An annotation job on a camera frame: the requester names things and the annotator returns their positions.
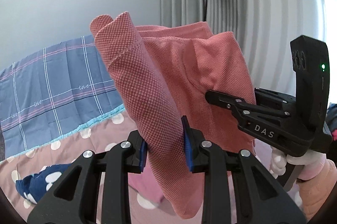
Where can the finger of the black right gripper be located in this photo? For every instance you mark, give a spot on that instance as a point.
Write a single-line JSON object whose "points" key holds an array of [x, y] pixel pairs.
{"points": [[227, 101]]}

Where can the grey curtain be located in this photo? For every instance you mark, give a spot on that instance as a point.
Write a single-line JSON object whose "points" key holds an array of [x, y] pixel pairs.
{"points": [[264, 30]]}

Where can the white gloved right hand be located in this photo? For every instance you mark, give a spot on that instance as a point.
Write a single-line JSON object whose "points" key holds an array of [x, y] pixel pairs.
{"points": [[311, 161]]}

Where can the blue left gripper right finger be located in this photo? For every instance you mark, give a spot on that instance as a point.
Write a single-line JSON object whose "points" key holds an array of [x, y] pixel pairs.
{"points": [[187, 143]]}

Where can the blue plaid pillow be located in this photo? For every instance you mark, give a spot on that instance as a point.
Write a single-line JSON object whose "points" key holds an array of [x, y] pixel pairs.
{"points": [[51, 92]]}

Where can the red mesh polo shirt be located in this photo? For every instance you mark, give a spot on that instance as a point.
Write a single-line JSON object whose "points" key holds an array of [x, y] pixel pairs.
{"points": [[163, 74]]}

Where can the navy star fleece garment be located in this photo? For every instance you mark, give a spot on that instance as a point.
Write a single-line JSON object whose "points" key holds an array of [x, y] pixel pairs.
{"points": [[34, 186]]}

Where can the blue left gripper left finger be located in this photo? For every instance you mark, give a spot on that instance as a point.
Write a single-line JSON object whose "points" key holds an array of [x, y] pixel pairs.
{"points": [[143, 155]]}

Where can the orange right sleeve forearm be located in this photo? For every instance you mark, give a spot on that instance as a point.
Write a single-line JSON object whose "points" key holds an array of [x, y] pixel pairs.
{"points": [[315, 191]]}

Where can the mauve polka dot bedsheet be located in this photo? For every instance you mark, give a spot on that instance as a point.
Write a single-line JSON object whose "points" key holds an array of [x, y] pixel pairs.
{"points": [[145, 206]]}

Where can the light blue blanket edge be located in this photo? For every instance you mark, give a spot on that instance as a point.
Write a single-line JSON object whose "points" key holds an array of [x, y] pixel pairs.
{"points": [[92, 122]]}

